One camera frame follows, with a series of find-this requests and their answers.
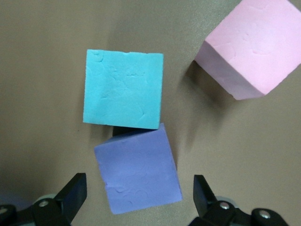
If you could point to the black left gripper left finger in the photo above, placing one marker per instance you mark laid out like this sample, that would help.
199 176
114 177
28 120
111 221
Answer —
73 197

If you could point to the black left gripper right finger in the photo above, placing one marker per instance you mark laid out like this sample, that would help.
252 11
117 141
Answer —
204 202

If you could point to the light purple foam cube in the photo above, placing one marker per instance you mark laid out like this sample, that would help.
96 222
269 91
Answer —
138 169

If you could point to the pink foam cube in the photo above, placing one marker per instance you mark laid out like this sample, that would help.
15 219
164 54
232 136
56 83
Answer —
254 42

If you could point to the blue foam cube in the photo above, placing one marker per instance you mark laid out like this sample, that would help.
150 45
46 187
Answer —
123 89

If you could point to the large table cover sheet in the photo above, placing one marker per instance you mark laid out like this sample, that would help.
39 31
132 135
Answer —
35 82

